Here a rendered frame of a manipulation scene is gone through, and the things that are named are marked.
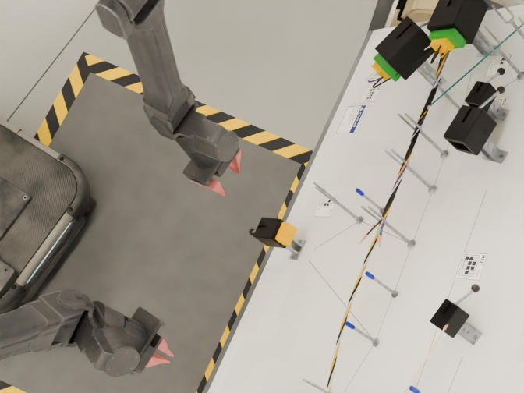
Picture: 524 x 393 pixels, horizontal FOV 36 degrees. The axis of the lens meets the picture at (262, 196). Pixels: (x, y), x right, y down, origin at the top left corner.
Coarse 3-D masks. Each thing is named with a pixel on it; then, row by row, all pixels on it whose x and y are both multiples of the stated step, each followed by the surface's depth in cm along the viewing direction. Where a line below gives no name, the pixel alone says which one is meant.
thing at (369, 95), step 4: (368, 84) 182; (372, 84) 181; (376, 84) 180; (368, 88) 181; (372, 88) 180; (376, 88) 179; (380, 88) 178; (364, 92) 181; (368, 92) 180; (372, 92) 179; (376, 92) 178; (364, 96) 180; (368, 96) 179; (372, 96) 178; (376, 96) 177; (360, 100) 181; (364, 100) 180; (368, 100) 179; (372, 100) 178
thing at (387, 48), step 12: (408, 24) 157; (396, 36) 158; (408, 36) 155; (420, 36) 155; (384, 48) 159; (396, 48) 156; (408, 48) 156; (420, 48) 156; (396, 60) 156; (408, 60) 157; (420, 60) 158; (408, 72) 158; (432, 72) 163
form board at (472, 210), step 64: (448, 64) 166; (384, 128) 170; (512, 128) 144; (384, 192) 159; (448, 192) 147; (512, 192) 137; (320, 256) 163; (384, 256) 150; (448, 256) 139; (512, 256) 130; (256, 320) 167; (320, 320) 153; (384, 320) 142; (512, 320) 124; (256, 384) 157; (320, 384) 145; (384, 384) 135; (448, 384) 126; (512, 384) 118
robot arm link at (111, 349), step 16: (64, 304) 123; (80, 304) 124; (80, 320) 127; (80, 336) 126; (96, 336) 123; (112, 336) 124; (128, 336) 126; (96, 352) 122; (112, 352) 122; (128, 352) 123; (96, 368) 122; (112, 368) 123; (128, 368) 125
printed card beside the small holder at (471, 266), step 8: (464, 256) 137; (472, 256) 136; (480, 256) 135; (464, 264) 136; (472, 264) 135; (480, 264) 134; (456, 272) 136; (464, 272) 135; (472, 272) 134; (480, 272) 133
